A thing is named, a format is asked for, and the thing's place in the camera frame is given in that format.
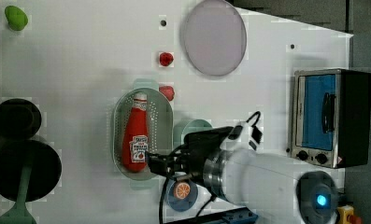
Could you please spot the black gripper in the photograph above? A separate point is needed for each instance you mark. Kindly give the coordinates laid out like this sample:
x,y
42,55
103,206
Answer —
x,y
200,157

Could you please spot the red plush ketchup bottle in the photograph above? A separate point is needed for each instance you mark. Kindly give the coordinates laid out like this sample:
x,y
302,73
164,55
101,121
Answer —
x,y
135,142

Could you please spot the grey-green oval strainer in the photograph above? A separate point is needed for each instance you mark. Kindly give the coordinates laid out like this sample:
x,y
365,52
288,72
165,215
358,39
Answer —
x,y
159,124

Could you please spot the orange slice toy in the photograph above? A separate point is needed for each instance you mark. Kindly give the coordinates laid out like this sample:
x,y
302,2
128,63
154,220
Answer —
x,y
181,190

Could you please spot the blue bowl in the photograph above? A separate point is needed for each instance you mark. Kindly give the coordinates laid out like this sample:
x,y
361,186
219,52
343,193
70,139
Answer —
x,y
180,205

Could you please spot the mint green cup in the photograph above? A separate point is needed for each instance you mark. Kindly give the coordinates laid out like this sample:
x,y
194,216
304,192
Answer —
x,y
188,126

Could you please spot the red strawberry toy lower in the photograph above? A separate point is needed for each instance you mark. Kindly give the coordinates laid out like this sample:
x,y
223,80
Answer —
x,y
168,92

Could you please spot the red strawberry toy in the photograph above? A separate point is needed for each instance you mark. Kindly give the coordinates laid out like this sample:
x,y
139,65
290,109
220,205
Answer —
x,y
168,92
165,59

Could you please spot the red strawberry toy upper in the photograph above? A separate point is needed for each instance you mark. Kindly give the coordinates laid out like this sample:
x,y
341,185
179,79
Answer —
x,y
165,59

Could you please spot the lavender round plate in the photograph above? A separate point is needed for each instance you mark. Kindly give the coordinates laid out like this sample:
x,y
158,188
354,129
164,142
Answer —
x,y
215,37

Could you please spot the small black pot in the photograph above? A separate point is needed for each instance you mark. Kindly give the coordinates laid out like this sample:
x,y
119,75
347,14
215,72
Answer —
x,y
19,119

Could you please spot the green spatula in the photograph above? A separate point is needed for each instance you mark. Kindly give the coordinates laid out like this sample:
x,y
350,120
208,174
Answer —
x,y
18,213

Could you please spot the large black pan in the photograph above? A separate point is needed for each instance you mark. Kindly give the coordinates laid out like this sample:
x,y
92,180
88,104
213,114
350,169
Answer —
x,y
45,174

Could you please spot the silver toaster oven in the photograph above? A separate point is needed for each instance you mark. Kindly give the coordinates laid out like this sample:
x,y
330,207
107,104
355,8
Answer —
x,y
331,117

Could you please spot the yellow red emergency button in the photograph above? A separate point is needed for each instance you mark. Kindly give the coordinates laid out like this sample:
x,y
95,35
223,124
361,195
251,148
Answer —
x,y
346,215

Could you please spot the blue metal frame rail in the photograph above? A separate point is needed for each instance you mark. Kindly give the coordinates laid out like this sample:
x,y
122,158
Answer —
x,y
235,216

